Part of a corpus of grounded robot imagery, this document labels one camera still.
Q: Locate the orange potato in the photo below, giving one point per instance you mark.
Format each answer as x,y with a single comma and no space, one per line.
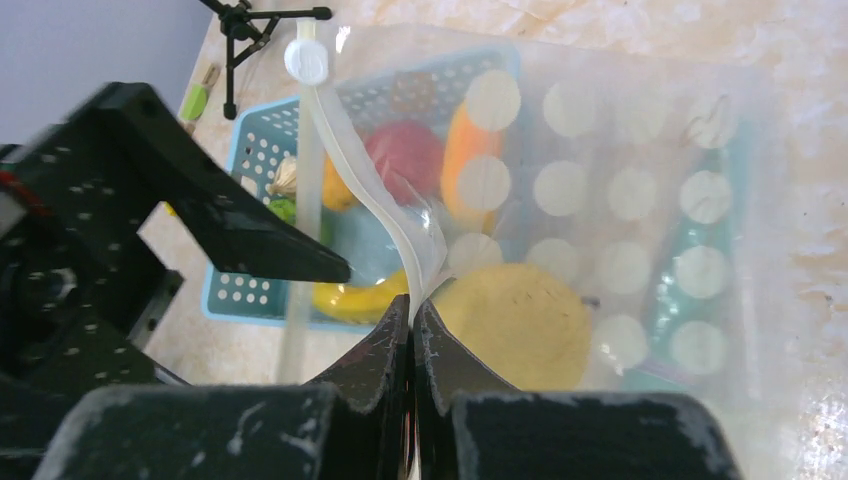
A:
336,196

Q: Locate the green wooden stick toy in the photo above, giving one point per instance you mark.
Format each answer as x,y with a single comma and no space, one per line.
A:
197,98

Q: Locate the red apple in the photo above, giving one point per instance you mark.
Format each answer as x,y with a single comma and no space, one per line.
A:
408,157

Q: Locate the blue microphone on tripod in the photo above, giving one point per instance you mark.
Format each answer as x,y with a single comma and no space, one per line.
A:
247,32

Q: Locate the clear zip top bag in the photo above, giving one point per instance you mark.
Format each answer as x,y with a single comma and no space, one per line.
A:
571,164

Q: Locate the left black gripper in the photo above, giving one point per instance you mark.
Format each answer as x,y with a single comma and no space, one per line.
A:
81,291

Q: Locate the yellow banana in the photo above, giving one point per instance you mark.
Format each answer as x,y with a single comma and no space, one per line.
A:
355,304

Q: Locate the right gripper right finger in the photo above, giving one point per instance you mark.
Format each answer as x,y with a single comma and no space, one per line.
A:
473,425

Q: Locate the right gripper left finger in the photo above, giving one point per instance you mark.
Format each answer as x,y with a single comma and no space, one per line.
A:
349,422

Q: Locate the beige garlic bulb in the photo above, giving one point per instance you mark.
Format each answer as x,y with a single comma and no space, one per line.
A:
284,181

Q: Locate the light blue plastic basket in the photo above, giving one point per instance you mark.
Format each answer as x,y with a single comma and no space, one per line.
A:
265,137

